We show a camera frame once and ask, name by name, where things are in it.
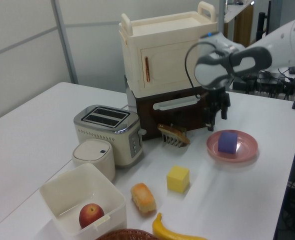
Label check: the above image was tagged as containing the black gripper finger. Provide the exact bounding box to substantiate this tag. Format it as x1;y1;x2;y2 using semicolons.
219;105;229;120
203;107;216;132

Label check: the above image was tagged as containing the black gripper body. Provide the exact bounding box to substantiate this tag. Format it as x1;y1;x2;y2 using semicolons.
202;86;231;118

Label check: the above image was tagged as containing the purple foam cube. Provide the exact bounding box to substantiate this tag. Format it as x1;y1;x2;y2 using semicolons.
217;131;238;154

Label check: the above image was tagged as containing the pink round plate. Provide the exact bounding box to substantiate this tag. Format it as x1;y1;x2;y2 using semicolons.
206;129;259;163

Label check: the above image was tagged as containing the yellow foam cube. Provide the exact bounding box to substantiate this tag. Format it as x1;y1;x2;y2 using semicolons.
166;165;190;193

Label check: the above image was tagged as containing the brown toast slice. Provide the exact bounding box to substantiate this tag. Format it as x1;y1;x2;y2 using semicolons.
157;124;191;145

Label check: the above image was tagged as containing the dark brown toy oven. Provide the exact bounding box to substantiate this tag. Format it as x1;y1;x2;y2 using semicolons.
124;74;213;141

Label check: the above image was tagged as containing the cream toy oven cabinet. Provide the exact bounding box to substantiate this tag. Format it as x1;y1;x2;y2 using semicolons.
118;1;218;97

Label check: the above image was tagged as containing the wooden cabinet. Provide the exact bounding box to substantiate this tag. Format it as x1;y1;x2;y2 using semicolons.
224;0;255;48

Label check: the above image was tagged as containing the golden bread roll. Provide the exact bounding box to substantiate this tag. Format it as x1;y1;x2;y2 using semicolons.
130;182;157;214

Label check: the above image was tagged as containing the chrome and cream toaster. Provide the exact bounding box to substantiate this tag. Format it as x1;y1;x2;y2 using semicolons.
73;104;147;168

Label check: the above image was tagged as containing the yellow banana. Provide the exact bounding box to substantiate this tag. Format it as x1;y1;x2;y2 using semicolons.
151;212;208;240

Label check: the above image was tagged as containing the small white lidded bin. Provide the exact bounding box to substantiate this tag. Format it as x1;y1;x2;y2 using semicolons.
71;139;116;182

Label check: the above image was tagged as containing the brown wicker basket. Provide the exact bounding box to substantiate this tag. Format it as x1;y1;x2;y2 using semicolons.
94;228;161;240

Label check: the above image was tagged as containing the red apple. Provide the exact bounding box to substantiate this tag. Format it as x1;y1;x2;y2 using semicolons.
78;203;105;230

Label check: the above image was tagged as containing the white plastic box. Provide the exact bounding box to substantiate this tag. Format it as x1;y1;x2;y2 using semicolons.
39;163;128;237

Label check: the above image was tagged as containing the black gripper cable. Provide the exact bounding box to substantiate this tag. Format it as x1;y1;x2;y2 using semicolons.
184;41;215;99

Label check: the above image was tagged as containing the white drawer handle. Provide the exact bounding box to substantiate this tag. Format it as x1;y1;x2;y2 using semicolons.
152;94;201;111

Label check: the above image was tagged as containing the black electronics and cable pile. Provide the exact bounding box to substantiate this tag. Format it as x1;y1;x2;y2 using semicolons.
232;66;295;100

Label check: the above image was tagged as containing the copper oven door handle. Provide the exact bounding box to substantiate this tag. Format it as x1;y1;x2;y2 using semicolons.
144;56;151;83

